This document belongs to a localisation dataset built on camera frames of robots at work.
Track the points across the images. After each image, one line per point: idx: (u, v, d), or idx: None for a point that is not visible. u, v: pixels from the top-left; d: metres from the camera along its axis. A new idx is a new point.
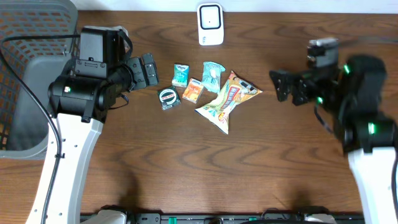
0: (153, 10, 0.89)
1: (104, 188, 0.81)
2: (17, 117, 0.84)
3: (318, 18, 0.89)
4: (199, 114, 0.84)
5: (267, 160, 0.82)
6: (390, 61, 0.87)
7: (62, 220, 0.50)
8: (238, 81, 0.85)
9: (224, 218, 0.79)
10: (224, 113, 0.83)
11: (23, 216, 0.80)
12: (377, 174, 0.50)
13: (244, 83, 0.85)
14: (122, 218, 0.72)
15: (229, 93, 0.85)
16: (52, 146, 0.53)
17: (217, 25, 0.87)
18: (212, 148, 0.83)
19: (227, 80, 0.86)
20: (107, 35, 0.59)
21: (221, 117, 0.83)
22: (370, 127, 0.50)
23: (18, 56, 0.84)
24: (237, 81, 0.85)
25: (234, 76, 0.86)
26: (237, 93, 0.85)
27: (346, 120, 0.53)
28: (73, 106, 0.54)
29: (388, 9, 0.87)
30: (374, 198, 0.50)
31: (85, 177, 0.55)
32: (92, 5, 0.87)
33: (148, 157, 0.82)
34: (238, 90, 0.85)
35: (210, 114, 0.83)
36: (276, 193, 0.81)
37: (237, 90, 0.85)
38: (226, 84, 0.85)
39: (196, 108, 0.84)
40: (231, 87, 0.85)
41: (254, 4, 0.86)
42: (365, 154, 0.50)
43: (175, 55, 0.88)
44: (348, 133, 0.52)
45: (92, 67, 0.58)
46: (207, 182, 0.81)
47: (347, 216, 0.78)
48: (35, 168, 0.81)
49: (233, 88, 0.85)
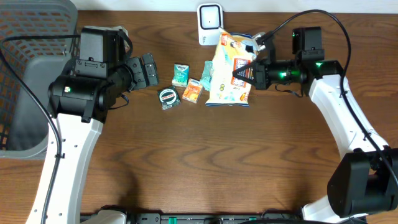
0: (153, 9, 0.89)
1: (104, 188, 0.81)
2: (17, 117, 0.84)
3: (318, 18, 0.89)
4: (215, 105, 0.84)
5: (267, 160, 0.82)
6: (390, 61, 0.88)
7: (62, 220, 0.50)
8: (239, 47, 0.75)
9: (224, 218, 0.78)
10: (245, 93, 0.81)
11: (23, 216, 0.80)
12: (330, 83, 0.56)
13: (245, 46, 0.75)
14: (122, 218, 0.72)
15: (237, 65, 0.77)
16: (52, 146, 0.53)
17: (217, 25, 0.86)
18: (212, 148, 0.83)
19: (222, 46, 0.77)
20: (107, 35, 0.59)
21: (243, 98, 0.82)
22: (318, 63, 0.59)
23: (18, 56, 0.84)
24: (238, 47, 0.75)
25: (229, 39, 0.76)
26: (244, 61, 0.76)
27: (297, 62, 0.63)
28: (72, 106, 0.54)
29: (388, 9, 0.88)
30: (333, 101, 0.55)
31: (85, 178, 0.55)
32: (93, 4, 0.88)
33: (149, 157, 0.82)
34: (245, 59, 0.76)
35: (228, 99, 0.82)
36: (275, 193, 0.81)
37: (242, 58, 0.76)
38: (225, 54, 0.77)
39: (208, 102, 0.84)
40: (236, 59, 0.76)
41: (254, 4, 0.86)
42: (319, 80, 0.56)
43: (175, 55, 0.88)
44: (303, 74, 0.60)
45: (92, 67, 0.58)
46: (207, 182, 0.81)
47: None
48: (35, 168, 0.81)
49: (239, 60, 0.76)
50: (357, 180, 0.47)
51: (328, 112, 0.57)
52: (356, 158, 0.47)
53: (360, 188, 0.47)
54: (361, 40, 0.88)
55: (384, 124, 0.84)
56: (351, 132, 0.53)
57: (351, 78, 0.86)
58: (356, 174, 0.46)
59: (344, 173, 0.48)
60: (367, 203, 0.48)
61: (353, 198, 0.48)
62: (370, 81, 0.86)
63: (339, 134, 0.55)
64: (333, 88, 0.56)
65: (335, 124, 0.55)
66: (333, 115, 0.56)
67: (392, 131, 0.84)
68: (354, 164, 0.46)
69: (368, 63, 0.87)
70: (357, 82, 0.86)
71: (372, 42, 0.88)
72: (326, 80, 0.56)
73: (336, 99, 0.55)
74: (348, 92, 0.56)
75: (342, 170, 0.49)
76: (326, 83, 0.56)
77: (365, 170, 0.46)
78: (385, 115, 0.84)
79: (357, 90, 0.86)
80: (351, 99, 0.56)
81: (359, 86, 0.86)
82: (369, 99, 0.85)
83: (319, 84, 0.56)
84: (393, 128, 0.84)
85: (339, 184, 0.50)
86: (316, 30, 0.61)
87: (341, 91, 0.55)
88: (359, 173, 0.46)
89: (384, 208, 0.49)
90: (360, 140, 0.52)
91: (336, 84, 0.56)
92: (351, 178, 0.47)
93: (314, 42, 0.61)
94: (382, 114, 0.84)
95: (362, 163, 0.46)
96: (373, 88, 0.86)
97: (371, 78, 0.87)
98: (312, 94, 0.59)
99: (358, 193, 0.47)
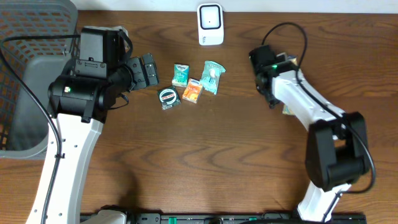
0: (153, 9, 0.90)
1: (104, 188, 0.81)
2: (17, 117, 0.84)
3: (318, 18, 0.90)
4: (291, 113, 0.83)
5: (267, 160, 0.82)
6: (390, 61, 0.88)
7: (62, 220, 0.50)
8: None
9: (224, 218, 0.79)
10: None
11: (23, 216, 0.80)
12: (285, 77, 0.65)
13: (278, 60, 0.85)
14: (122, 218, 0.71)
15: None
16: (52, 146, 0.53)
17: (217, 25, 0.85)
18: (212, 148, 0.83)
19: None
20: (107, 35, 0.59)
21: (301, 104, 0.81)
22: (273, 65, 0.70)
23: (18, 56, 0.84)
24: None
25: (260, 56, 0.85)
26: None
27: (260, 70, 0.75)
28: (73, 106, 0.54)
29: (388, 9, 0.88)
30: (290, 90, 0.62)
31: (85, 178, 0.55)
32: (93, 4, 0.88)
33: (149, 157, 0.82)
34: None
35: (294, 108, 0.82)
36: (275, 193, 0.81)
37: None
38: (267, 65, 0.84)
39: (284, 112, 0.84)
40: None
41: (254, 4, 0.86)
42: (275, 78, 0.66)
43: (175, 55, 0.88)
44: (263, 77, 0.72)
45: (92, 67, 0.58)
46: (207, 182, 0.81)
47: (347, 216, 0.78)
48: (35, 168, 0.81)
49: None
50: (325, 147, 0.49)
51: (293, 102, 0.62)
52: (319, 127, 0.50)
53: (330, 155, 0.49)
54: (360, 40, 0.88)
55: (384, 124, 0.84)
56: (311, 107, 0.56)
57: (351, 78, 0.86)
58: (323, 142, 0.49)
59: (313, 145, 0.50)
60: (342, 169, 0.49)
61: (328, 167, 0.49)
62: (370, 81, 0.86)
63: (304, 116, 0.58)
64: (289, 80, 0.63)
65: (299, 110, 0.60)
66: (295, 102, 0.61)
67: (392, 131, 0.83)
68: (318, 132, 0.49)
69: (368, 63, 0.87)
70: (356, 82, 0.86)
71: (372, 42, 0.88)
72: (283, 76, 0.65)
73: (293, 86, 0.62)
74: (304, 80, 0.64)
75: (311, 144, 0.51)
76: (281, 78, 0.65)
77: (330, 135, 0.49)
78: (385, 115, 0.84)
79: (356, 90, 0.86)
80: (308, 86, 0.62)
81: (359, 86, 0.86)
82: (369, 100, 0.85)
83: (274, 80, 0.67)
84: (393, 127, 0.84)
85: (312, 158, 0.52)
86: (265, 48, 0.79)
87: (296, 81, 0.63)
88: (326, 140, 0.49)
89: (359, 173, 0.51)
90: (320, 112, 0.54)
91: (292, 76, 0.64)
92: (318, 147, 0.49)
93: (265, 56, 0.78)
94: (382, 114, 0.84)
95: (324, 130, 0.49)
96: (373, 88, 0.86)
97: (371, 78, 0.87)
98: (277, 93, 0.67)
99: (331, 160, 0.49)
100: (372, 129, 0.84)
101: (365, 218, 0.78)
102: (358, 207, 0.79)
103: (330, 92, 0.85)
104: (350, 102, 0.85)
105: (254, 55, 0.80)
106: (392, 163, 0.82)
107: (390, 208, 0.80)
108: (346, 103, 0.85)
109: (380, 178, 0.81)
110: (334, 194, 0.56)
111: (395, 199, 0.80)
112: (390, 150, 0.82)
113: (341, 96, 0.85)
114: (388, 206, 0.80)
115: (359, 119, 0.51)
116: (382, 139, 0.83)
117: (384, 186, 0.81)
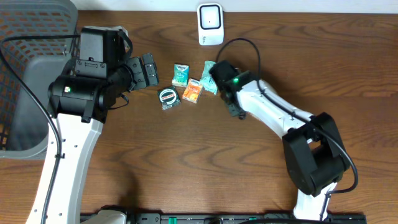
0: (153, 9, 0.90)
1: (104, 188, 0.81)
2: (17, 117, 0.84)
3: (318, 18, 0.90)
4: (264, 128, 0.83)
5: (267, 160, 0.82)
6: (390, 61, 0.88)
7: (62, 220, 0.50)
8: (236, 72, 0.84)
9: (224, 218, 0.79)
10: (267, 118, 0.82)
11: (23, 216, 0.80)
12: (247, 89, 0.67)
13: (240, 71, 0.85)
14: (122, 218, 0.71)
15: None
16: (52, 146, 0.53)
17: (217, 25, 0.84)
18: (212, 148, 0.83)
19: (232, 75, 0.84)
20: (106, 35, 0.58)
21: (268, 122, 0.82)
22: (234, 79, 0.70)
23: (18, 56, 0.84)
24: None
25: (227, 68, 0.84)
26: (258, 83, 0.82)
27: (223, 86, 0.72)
28: (73, 106, 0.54)
29: (388, 9, 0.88)
30: (256, 102, 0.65)
31: (85, 178, 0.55)
32: (93, 4, 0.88)
33: (149, 157, 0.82)
34: None
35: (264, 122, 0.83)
36: (275, 193, 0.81)
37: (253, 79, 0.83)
38: None
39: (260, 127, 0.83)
40: None
41: (254, 4, 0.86)
42: (239, 92, 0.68)
43: (175, 56, 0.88)
44: (227, 93, 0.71)
45: (92, 67, 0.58)
46: (207, 182, 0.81)
47: (347, 216, 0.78)
48: (35, 168, 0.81)
49: None
50: (303, 155, 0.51)
51: (260, 112, 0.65)
52: (293, 137, 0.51)
53: (309, 161, 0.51)
54: (360, 40, 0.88)
55: (384, 124, 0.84)
56: (281, 116, 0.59)
57: (351, 78, 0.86)
58: (298, 150, 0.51)
59: (290, 154, 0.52)
60: (324, 172, 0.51)
61: (309, 173, 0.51)
62: (370, 81, 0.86)
63: (274, 124, 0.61)
64: (253, 92, 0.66)
65: (269, 120, 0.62)
66: (263, 112, 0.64)
67: (392, 131, 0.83)
68: (291, 142, 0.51)
69: (367, 63, 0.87)
70: (356, 82, 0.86)
71: (372, 42, 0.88)
72: (246, 89, 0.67)
73: (258, 98, 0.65)
74: (267, 89, 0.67)
75: (288, 154, 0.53)
76: (245, 91, 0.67)
77: (304, 144, 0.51)
78: (385, 115, 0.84)
79: (356, 90, 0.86)
80: (272, 94, 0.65)
81: (359, 86, 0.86)
82: (369, 100, 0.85)
83: (240, 94, 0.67)
84: (393, 127, 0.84)
85: (294, 167, 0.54)
86: (224, 63, 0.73)
87: (259, 92, 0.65)
88: (301, 148, 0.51)
89: (341, 170, 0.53)
90: (289, 119, 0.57)
91: (255, 87, 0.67)
92: (296, 156, 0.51)
93: (226, 70, 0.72)
94: (382, 114, 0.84)
95: (298, 139, 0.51)
96: (373, 88, 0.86)
97: (371, 78, 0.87)
98: (244, 104, 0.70)
99: (311, 166, 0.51)
100: (372, 128, 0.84)
101: (365, 218, 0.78)
102: (358, 207, 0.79)
103: (329, 92, 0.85)
104: (350, 102, 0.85)
105: (214, 71, 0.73)
106: (391, 163, 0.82)
107: (389, 208, 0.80)
108: (346, 102, 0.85)
109: (380, 178, 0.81)
110: (324, 195, 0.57)
111: (395, 198, 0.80)
112: (390, 150, 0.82)
113: (340, 96, 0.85)
114: (387, 206, 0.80)
115: (328, 119, 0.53)
116: (382, 139, 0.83)
117: (384, 187, 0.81)
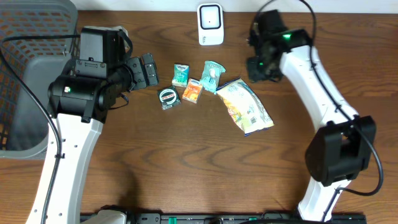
0: (153, 9, 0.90)
1: (104, 188, 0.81)
2: (17, 117, 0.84)
3: (318, 18, 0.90)
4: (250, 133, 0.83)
5: (267, 160, 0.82)
6: (390, 61, 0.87)
7: (62, 220, 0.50)
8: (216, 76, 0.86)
9: (224, 218, 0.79)
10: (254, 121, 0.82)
11: (23, 216, 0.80)
12: (298, 54, 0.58)
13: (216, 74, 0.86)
14: (122, 218, 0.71)
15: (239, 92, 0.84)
16: (52, 146, 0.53)
17: (217, 25, 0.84)
18: (212, 148, 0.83)
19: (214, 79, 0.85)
20: (107, 35, 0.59)
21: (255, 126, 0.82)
22: (285, 35, 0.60)
23: (18, 56, 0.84)
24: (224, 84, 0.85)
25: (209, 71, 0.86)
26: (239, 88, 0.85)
27: (264, 40, 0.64)
28: (73, 106, 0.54)
29: (388, 9, 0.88)
30: (303, 76, 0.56)
31: (85, 178, 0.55)
32: (93, 4, 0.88)
33: (149, 157, 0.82)
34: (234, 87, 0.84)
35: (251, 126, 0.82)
36: (275, 193, 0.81)
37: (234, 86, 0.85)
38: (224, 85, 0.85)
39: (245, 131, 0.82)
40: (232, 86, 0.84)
41: (254, 4, 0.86)
42: (287, 53, 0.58)
43: (175, 55, 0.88)
44: (272, 46, 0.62)
45: (92, 67, 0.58)
46: (207, 182, 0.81)
47: (347, 216, 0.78)
48: (35, 168, 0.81)
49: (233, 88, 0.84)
50: (332, 152, 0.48)
51: (301, 87, 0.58)
52: (331, 131, 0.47)
53: (336, 158, 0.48)
54: (360, 40, 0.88)
55: (384, 124, 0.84)
56: (324, 102, 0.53)
57: (351, 78, 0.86)
58: (331, 146, 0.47)
59: (320, 145, 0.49)
60: (342, 170, 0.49)
61: (330, 167, 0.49)
62: (370, 81, 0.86)
63: (313, 109, 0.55)
64: (303, 61, 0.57)
65: (309, 100, 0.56)
66: (305, 89, 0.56)
67: (392, 131, 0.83)
68: (328, 137, 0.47)
69: (368, 63, 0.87)
70: (356, 83, 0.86)
71: (372, 42, 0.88)
72: (295, 53, 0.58)
73: (306, 70, 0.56)
74: (318, 63, 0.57)
75: (318, 144, 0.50)
76: (295, 55, 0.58)
77: (339, 141, 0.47)
78: (385, 115, 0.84)
79: (357, 90, 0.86)
80: (323, 72, 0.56)
81: (359, 86, 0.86)
82: (369, 100, 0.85)
83: (288, 56, 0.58)
84: (393, 127, 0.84)
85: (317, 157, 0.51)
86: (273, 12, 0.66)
87: (310, 64, 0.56)
88: (334, 145, 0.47)
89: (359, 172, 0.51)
90: (332, 112, 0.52)
91: (306, 56, 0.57)
92: (326, 150, 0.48)
93: (273, 22, 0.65)
94: (382, 114, 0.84)
95: (335, 134, 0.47)
96: (373, 88, 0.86)
97: (372, 78, 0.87)
98: (285, 66, 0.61)
99: (336, 162, 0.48)
100: None
101: (365, 218, 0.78)
102: (358, 207, 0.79)
103: None
104: (350, 102, 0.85)
105: (262, 22, 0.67)
106: (392, 163, 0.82)
107: (390, 209, 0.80)
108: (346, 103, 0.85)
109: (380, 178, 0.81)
110: (334, 190, 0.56)
111: (395, 199, 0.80)
112: (390, 150, 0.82)
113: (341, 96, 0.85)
114: (387, 206, 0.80)
115: (372, 123, 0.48)
116: (383, 139, 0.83)
117: (384, 187, 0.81)
